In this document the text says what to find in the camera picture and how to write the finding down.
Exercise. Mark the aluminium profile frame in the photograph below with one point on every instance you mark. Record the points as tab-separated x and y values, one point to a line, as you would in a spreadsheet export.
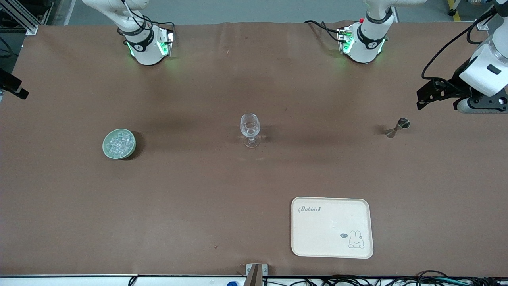
29	27

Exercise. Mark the brown table mat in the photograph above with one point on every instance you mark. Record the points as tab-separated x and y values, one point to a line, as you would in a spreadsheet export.
198	198

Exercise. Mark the clear ice cubes pile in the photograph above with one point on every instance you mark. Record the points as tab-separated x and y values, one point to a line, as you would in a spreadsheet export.
119	143

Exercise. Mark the metal corner bracket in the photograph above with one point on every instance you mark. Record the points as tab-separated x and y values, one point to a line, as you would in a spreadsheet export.
483	24

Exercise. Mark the black caster wheel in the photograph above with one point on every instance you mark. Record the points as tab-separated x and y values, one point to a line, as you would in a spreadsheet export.
452	12

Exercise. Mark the green round bowl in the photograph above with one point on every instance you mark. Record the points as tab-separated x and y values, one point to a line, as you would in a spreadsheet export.
106	153

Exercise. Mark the cream rabbit print tray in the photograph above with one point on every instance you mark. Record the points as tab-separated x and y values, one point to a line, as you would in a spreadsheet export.
325	230

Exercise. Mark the shiny metal jigger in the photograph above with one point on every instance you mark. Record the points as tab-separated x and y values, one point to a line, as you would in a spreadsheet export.
403	124

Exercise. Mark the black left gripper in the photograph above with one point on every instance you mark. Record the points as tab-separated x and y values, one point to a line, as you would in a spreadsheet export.
457	84

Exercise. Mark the clear stemmed wine glass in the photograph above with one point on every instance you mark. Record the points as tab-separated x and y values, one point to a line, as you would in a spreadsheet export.
250	126

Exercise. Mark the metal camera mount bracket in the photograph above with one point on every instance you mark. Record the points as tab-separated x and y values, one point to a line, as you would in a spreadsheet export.
254	276

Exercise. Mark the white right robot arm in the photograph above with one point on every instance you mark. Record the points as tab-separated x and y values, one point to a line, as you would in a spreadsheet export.
145	51

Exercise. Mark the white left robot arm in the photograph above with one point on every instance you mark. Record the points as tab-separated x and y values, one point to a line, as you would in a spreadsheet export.
369	39

